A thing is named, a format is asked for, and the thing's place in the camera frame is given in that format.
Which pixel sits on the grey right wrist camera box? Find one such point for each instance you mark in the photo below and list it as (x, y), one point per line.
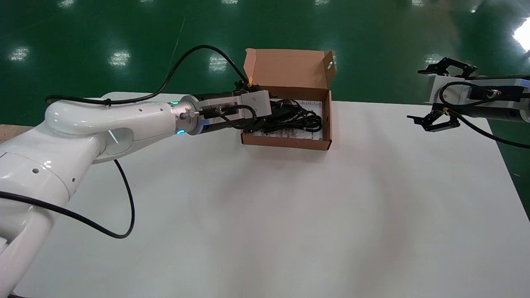
(449, 89)

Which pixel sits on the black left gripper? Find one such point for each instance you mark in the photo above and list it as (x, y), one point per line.
(215, 124)

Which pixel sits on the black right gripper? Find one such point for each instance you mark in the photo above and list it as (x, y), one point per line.
(501, 112)

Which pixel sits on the brown cardboard storage box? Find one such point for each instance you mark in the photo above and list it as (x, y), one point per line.
(290, 68)

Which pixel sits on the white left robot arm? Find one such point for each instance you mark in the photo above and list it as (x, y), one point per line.
(83, 128)

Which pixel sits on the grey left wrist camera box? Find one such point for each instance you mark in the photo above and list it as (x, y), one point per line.
(256, 103)

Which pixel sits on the printed white instruction sheet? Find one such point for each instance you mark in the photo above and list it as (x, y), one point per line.
(306, 132)

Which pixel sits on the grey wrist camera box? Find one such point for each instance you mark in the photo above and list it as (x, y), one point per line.
(256, 103)
(449, 89)

